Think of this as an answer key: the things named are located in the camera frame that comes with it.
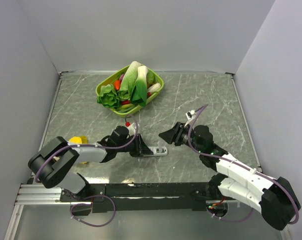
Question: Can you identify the yellow napa cabbage toy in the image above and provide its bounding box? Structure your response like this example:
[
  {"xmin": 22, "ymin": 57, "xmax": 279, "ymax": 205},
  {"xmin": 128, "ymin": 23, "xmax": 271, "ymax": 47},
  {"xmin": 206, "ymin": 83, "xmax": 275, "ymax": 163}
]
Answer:
[{"xmin": 68, "ymin": 136, "xmax": 88, "ymax": 165}]

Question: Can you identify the green lettuce toy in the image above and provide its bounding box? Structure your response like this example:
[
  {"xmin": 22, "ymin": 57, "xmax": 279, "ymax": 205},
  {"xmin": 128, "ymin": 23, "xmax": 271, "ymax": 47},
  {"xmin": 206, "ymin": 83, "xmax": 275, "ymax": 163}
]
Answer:
[{"xmin": 97, "ymin": 84, "xmax": 121, "ymax": 109}]

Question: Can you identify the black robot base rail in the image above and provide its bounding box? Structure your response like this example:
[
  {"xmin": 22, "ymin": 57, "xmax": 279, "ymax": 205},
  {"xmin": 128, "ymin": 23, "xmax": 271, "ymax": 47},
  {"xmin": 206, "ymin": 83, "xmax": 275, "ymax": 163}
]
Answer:
[{"xmin": 60, "ymin": 182, "xmax": 224, "ymax": 213}]

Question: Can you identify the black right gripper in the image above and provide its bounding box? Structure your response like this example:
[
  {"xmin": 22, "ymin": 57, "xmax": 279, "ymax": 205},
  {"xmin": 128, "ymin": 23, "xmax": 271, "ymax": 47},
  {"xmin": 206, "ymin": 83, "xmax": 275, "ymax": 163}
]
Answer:
[{"xmin": 159, "ymin": 121, "xmax": 203, "ymax": 154}]

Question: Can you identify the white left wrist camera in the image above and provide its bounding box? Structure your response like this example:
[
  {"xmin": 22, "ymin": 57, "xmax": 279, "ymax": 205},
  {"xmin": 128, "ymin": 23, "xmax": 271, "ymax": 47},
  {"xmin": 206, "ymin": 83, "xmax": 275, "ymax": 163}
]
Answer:
[{"xmin": 125, "ymin": 122, "xmax": 140, "ymax": 137}]

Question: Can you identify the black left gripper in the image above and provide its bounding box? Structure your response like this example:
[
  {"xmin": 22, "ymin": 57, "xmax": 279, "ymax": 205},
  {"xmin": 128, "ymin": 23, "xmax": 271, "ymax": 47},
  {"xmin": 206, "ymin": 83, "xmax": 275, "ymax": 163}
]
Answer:
[{"xmin": 116, "ymin": 133, "xmax": 153, "ymax": 157}]

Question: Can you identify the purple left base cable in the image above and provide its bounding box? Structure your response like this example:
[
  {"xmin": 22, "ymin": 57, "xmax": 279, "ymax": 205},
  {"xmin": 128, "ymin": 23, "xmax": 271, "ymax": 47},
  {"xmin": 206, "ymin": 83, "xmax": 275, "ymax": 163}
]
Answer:
[{"xmin": 69, "ymin": 194, "xmax": 117, "ymax": 228}]

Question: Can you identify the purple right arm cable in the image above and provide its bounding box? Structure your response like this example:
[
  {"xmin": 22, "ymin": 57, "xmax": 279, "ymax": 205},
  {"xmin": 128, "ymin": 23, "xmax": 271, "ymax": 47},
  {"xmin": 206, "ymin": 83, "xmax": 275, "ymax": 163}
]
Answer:
[{"xmin": 187, "ymin": 104, "xmax": 300, "ymax": 225}]

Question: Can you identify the light green plastic basket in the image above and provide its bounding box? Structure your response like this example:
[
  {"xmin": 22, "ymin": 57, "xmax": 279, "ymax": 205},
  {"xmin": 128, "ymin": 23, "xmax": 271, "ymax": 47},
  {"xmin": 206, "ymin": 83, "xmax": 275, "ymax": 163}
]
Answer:
[{"xmin": 95, "ymin": 61, "xmax": 164, "ymax": 117}]

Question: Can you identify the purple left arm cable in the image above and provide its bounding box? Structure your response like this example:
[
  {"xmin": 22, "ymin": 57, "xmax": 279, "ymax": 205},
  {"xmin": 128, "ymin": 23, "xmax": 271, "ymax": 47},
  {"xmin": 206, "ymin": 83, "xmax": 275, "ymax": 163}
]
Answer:
[{"xmin": 34, "ymin": 114, "xmax": 139, "ymax": 184}]

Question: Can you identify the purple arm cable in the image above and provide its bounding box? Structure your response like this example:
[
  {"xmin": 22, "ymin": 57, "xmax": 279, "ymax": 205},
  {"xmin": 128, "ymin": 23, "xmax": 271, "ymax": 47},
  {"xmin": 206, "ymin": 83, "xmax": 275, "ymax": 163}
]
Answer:
[
  {"xmin": 187, "ymin": 104, "xmax": 300, "ymax": 225},
  {"xmin": 34, "ymin": 114, "xmax": 139, "ymax": 184}
]

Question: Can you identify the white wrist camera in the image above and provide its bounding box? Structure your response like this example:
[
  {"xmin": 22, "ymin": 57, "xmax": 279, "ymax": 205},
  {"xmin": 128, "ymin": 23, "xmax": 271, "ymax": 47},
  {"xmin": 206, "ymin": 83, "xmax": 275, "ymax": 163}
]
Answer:
[
  {"xmin": 125, "ymin": 122, "xmax": 140, "ymax": 137},
  {"xmin": 184, "ymin": 109, "xmax": 199, "ymax": 127}
]

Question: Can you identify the light green cabbage toy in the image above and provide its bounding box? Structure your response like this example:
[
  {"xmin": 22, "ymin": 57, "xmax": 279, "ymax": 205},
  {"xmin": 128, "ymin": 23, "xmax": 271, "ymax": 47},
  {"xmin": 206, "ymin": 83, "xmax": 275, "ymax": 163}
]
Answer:
[{"xmin": 118, "ymin": 61, "xmax": 141, "ymax": 100}]

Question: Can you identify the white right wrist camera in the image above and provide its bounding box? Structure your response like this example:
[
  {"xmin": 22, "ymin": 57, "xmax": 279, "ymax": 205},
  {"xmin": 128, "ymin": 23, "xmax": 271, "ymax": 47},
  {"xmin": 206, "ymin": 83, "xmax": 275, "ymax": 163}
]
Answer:
[{"xmin": 184, "ymin": 109, "xmax": 199, "ymax": 127}]

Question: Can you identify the orange carrot toy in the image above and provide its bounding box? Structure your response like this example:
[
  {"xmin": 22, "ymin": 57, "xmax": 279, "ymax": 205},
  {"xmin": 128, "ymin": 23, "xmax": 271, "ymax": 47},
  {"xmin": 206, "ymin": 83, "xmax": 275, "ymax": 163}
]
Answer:
[{"xmin": 113, "ymin": 79, "xmax": 121, "ymax": 91}]

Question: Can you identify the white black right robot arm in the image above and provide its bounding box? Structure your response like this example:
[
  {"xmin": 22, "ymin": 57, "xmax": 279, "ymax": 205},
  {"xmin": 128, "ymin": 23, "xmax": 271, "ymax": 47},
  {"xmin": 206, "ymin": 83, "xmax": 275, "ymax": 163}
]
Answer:
[{"xmin": 159, "ymin": 122, "xmax": 301, "ymax": 231}]

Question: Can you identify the red chili pepper toy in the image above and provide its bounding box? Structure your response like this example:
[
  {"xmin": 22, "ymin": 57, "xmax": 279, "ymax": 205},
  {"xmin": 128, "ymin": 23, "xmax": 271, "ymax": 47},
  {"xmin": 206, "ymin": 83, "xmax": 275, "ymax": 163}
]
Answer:
[{"xmin": 121, "ymin": 92, "xmax": 152, "ymax": 105}]

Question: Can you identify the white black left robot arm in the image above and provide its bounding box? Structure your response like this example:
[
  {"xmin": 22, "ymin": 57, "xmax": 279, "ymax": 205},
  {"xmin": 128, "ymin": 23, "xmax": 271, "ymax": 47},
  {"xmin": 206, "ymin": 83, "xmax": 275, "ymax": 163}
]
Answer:
[{"xmin": 28, "ymin": 125, "xmax": 154, "ymax": 201}]

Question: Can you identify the dark green bok choy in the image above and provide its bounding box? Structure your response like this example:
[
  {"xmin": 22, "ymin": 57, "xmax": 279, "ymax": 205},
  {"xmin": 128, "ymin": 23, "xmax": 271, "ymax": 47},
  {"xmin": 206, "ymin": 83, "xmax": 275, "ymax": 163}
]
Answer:
[{"xmin": 130, "ymin": 65, "xmax": 148, "ymax": 107}]

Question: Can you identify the white remote battery cover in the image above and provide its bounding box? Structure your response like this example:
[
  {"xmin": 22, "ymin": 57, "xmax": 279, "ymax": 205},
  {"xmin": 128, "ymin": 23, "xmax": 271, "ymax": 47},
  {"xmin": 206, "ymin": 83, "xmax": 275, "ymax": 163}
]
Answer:
[{"xmin": 158, "ymin": 141, "xmax": 163, "ymax": 152}]

